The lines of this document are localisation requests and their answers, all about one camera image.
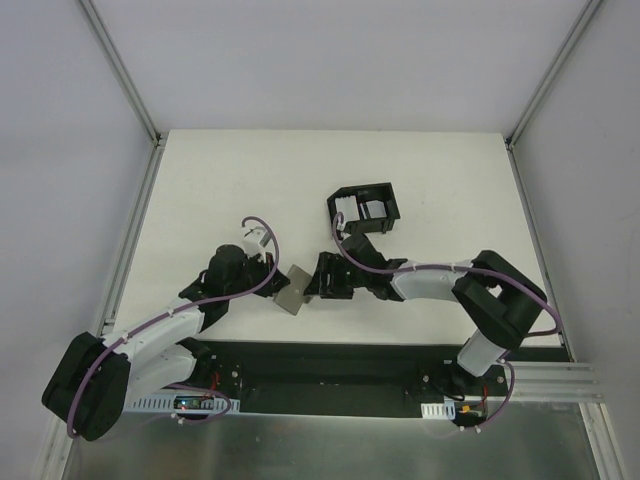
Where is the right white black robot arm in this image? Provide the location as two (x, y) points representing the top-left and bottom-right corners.
(304, 234), (547, 395)

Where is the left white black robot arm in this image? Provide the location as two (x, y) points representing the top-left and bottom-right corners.
(42, 244), (289, 441)

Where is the white card stack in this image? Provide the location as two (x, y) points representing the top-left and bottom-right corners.
(335, 196), (360, 223)

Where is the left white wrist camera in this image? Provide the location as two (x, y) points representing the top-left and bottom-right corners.
(242, 226), (271, 263)

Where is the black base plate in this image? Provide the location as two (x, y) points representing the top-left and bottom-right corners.
(152, 339), (516, 416)

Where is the left white cable duct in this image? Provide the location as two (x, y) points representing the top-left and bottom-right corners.
(123, 392), (240, 415)

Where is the white cable duct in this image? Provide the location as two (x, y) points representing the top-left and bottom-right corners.
(123, 392), (240, 415)
(420, 402), (456, 421)

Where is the left table edge rail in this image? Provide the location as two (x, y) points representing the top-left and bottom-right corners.
(89, 135), (168, 336)

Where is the table edge rail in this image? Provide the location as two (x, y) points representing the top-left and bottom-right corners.
(89, 135), (168, 336)
(505, 143), (575, 361)

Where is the right white cable duct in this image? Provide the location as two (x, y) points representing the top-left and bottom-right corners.
(420, 402), (456, 421)

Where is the right table edge rail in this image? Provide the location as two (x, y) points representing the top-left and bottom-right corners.
(505, 143), (575, 361)

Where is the front aluminium rail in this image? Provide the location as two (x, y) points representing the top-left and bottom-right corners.
(511, 362), (604, 403)

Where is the right aluminium frame post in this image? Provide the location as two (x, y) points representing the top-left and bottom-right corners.
(505, 0), (606, 151)

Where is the aluminium frame post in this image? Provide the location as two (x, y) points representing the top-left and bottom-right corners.
(505, 0), (606, 151)
(76, 0), (162, 146)

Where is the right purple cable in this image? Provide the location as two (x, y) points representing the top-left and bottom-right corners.
(332, 210), (565, 435)

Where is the left aluminium frame post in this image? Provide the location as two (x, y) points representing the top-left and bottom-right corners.
(76, 0), (162, 146)

